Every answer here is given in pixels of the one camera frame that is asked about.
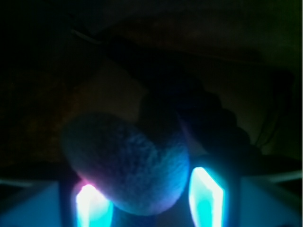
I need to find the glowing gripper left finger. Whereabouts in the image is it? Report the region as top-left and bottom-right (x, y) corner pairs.
(0, 181), (114, 227)

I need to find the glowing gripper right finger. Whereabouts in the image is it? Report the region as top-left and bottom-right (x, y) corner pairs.
(188, 156), (303, 227)

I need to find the gray plush mouse toy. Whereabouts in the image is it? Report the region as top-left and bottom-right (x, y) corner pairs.
(60, 92), (190, 216)

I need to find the brown paper bag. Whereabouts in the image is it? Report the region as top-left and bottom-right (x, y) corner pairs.
(0, 0), (303, 167)

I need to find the black twisted rope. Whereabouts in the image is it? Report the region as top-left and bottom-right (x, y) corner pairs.
(101, 37), (268, 161)

